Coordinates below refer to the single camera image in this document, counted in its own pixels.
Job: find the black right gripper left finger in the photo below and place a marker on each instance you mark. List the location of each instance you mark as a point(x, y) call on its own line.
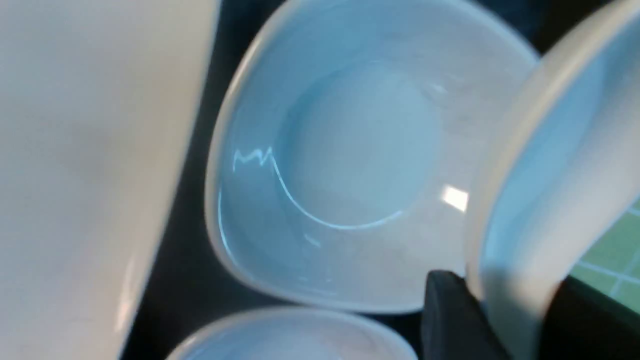
point(453, 325)

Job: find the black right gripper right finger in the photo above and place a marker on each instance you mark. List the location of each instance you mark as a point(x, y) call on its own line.
point(585, 324)

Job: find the white small bowl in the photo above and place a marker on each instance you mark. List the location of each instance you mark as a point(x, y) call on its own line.
point(561, 168)

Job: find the white square side dish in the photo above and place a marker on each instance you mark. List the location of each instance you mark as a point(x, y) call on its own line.
point(346, 145)

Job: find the large white square rice plate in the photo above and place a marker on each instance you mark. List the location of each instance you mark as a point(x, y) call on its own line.
point(98, 104)

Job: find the green checkered table mat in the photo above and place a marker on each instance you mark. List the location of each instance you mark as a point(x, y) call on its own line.
point(612, 265)

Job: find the stack of white small bowls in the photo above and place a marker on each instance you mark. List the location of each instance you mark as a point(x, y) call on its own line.
point(294, 333)

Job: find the black serving tray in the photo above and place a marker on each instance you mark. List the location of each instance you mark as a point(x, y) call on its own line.
point(189, 288)

